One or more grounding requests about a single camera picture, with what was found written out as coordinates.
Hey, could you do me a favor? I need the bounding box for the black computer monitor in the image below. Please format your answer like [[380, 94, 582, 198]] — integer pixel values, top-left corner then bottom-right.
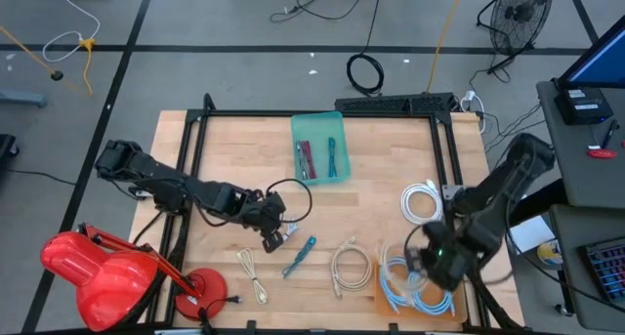
[[556, 15, 625, 90]]

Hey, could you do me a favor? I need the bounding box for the grey metal base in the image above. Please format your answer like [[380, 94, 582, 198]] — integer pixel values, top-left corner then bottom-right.
[[0, 88, 49, 108]]

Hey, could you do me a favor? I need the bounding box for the grey desk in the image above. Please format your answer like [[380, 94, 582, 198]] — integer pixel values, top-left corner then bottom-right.
[[535, 78, 625, 209], [549, 202, 625, 334]]

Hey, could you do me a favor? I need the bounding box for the black left wrist camera cable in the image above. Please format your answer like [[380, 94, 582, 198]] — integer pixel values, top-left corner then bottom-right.
[[266, 177, 314, 226]]

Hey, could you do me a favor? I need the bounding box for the white floor cable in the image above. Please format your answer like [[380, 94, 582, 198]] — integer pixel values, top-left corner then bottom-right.
[[41, 0, 102, 63]]

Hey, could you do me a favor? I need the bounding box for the thin cream USB cable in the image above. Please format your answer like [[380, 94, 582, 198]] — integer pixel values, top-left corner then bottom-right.
[[235, 247, 270, 306]]

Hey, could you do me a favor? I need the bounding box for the round blue yellow object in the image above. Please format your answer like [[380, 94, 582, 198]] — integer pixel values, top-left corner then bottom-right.
[[536, 239, 565, 268]]

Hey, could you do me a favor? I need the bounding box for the black white braided USB cable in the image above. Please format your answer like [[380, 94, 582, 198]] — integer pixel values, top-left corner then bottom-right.
[[294, 140, 310, 181]]

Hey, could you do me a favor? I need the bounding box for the white paper sheet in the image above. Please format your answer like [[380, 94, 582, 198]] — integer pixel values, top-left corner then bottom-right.
[[507, 215, 558, 256]]

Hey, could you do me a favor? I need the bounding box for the black pen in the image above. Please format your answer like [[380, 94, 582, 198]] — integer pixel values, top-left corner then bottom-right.
[[601, 118, 619, 149]]

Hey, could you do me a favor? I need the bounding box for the keyboard with colourful keys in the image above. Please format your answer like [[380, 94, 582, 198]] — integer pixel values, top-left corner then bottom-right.
[[578, 236, 625, 307]]

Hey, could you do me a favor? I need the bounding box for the red desk lamp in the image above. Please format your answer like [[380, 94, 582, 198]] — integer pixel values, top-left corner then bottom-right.
[[39, 222, 229, 332]]

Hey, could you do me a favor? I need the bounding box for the teal translucent plastic bin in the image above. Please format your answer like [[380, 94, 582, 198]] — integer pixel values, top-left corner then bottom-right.
[[289, 110, 353, 187]]

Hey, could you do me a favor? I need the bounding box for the orange plastic tray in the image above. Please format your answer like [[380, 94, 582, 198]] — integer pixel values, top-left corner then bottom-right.
[[373, 255, 469, 325]]

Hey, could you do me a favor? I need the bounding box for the black coiled cable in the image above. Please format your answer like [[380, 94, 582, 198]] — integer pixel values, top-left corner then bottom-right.
[[345, 0, 387, 97]]

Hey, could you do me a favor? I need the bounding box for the yellow hanging cable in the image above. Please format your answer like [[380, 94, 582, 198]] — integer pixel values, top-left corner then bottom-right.
[[425, 0, 468, 95]]

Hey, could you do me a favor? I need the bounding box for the teal black braided USB cable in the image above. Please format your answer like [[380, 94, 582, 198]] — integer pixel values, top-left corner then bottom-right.
[[326, 136, 339, 179], [281, 234, 317, 279]]

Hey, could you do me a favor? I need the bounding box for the black floor fan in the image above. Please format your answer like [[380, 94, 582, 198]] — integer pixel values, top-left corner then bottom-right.
[[476, 0, 556, 75]]

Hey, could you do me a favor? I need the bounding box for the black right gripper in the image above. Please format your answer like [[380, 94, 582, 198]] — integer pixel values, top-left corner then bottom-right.
[[422, 220, 478, 291]]

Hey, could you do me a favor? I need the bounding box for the white power adapter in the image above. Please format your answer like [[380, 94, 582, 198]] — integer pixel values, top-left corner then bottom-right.
[[458, 89, 487, 134]]

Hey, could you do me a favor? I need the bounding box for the grey metal bracket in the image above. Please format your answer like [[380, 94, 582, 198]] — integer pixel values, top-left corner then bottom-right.
[[441, 183, 465, 203]]

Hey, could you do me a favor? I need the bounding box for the light blue ethernet cable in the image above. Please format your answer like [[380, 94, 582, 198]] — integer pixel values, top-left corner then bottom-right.
[[378, 254, 456, 317]]

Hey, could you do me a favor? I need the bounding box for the black mini computer box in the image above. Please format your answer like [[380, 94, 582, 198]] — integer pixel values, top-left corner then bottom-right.
[[554, 85, 615, 126]]

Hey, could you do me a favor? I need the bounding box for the black tangled floor cable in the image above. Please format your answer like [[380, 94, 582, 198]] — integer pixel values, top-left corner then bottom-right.
[[270, 0, 372, 23]]

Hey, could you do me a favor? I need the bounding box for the black perforated long box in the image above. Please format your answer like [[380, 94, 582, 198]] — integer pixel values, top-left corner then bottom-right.
[[334, 92, 458, 115]]

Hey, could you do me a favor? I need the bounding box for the black lamp power cord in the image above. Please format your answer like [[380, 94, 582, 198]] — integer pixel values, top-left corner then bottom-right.
[[197, 293, 244, 334]]

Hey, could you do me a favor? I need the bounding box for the black caster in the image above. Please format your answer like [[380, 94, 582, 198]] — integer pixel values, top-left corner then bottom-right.
[[0, 133, 21, 159]]

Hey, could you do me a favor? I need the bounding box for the thin yellow knotted cord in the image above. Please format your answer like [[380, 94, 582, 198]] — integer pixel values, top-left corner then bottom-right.
[[0, 24, 97, 97]]

